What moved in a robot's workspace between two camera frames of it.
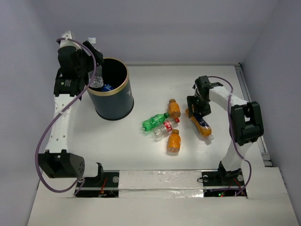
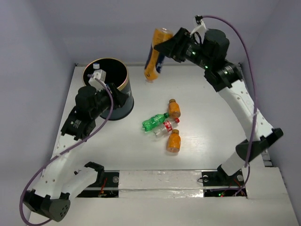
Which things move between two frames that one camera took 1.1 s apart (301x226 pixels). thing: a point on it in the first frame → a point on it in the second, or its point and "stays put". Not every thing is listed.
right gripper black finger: [191, 100] → [170, 47]
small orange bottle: [174, 141] stays put
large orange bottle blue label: [203, 127] → [155, 59]
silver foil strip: [160, 183] stays put
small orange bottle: [174, 109] stays put
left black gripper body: [93, 54] → [114, 92]
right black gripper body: [201, 105] → [188, 50]
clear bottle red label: [166, 129] stays put
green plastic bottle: [154, 121] stays put
